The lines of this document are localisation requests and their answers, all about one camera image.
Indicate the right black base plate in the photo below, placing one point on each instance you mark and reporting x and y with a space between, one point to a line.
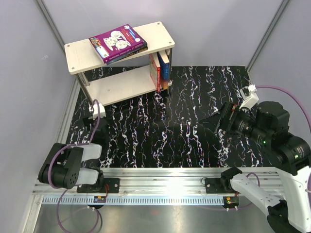
218 186

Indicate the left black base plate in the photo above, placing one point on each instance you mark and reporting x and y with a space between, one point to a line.
111 184

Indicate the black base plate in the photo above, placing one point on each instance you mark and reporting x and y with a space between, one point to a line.
111 184
218 186

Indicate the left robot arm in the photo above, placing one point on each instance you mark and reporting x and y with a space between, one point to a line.
62 167

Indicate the white two-tier wooden shelf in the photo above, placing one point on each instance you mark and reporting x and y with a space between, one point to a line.
125 79

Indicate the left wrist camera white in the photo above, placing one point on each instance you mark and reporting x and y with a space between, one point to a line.
96 111

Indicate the black book with circles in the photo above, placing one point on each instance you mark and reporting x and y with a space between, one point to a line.
144 48

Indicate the aluminium mounting rail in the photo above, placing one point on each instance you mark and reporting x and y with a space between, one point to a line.
184 181

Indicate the blue Jane Eyre book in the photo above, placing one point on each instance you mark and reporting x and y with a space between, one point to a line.
165 68

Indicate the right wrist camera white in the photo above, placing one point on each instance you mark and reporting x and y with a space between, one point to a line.
250 97

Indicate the purple puzzle book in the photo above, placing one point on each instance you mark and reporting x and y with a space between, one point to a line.
116 42

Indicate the white slotted cable duct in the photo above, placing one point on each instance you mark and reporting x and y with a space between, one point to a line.
134 200

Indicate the red puzzle book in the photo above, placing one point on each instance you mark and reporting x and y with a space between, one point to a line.
155 70

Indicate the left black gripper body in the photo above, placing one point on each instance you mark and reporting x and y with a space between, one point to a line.
87 122

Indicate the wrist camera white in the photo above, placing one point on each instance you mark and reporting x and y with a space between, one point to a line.
96 111
250 97

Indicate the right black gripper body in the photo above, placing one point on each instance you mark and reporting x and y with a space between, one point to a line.
239 122

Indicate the black marble pattern mat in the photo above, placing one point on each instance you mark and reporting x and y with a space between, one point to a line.
162 129

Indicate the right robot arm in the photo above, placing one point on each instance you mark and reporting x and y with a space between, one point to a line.
289 154

